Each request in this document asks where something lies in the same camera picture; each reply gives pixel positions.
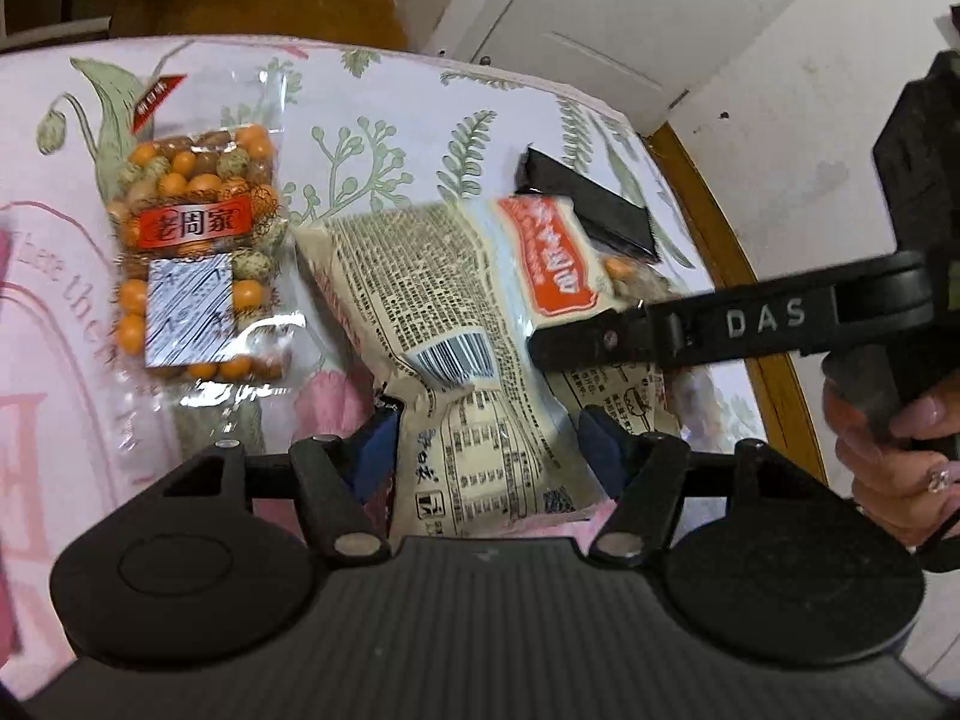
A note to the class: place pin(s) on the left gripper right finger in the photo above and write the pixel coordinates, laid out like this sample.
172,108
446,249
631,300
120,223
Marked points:
644,475

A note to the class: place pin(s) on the right hand with ring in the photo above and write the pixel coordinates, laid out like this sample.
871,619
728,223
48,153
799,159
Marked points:
908,492

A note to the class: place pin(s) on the floral bed sheet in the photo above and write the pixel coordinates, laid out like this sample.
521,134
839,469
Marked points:
84,431

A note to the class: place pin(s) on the clear bag coated peanuts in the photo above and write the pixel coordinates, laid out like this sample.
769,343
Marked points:
202,228

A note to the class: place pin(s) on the black snack packet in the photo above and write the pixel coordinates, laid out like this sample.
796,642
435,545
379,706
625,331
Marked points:
605,216

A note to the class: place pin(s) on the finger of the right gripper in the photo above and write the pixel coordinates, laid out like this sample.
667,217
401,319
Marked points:
819,311

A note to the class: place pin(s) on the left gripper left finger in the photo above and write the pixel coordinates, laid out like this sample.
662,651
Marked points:
341,488

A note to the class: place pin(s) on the white door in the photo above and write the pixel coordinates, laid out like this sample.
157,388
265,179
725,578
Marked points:
640,56

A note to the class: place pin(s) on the beige noodle packet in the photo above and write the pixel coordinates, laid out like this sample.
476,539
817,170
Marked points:
439,301

